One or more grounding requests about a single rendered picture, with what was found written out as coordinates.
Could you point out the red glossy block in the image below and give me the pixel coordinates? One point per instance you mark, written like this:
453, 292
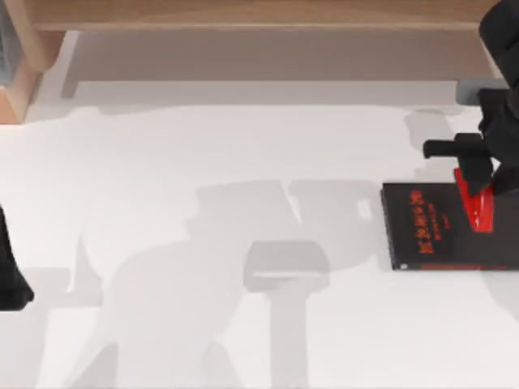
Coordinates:
482, 215

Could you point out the pale grey rounded box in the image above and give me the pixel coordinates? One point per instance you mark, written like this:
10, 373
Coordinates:
468, 91

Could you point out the black book with red lettering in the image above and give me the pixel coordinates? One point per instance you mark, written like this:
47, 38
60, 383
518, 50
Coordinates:
409, 210

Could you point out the wooden open shelf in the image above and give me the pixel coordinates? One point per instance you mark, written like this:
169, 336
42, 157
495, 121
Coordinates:
251, 14

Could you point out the pale wooden drawer front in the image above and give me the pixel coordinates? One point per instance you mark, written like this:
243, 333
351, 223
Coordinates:
18, 103

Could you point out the grey pierced drawer inside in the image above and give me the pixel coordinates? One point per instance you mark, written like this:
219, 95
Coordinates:
7, 40

